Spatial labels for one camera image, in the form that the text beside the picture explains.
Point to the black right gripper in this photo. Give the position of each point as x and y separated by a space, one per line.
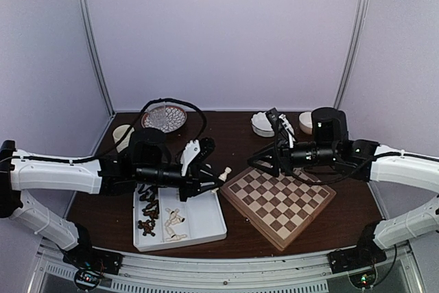
271 151

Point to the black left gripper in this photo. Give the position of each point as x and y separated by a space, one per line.
192 183

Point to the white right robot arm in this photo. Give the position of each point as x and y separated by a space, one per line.
397 166

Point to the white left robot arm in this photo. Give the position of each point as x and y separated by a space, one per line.
22 172

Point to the light chess pieces pile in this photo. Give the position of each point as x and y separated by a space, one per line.
173 220

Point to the wooden chess board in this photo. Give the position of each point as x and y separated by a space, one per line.
281 207

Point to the dark chess pieces pile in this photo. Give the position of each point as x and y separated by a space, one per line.
150 211

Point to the white scalloped bowl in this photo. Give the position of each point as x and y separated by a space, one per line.
261 126

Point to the cream round bowl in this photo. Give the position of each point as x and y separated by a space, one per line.
305 122

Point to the white plastic tray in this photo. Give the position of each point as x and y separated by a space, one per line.
161 221

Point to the patterned brown plate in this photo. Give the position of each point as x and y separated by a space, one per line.
176 118

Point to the clear drinking glass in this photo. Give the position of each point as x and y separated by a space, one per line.
157 115

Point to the cream ceramic mug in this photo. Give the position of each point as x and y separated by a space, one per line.
121 136

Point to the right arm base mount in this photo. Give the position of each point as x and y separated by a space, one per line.
354 259

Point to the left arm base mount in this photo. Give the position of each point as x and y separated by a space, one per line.
97 261

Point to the right aluminium frame post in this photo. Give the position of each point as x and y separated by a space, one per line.
358 25

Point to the aluminium frame post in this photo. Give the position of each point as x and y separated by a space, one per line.
94 56
358 25

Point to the left aluminium frame post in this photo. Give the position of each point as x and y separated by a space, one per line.
94 56

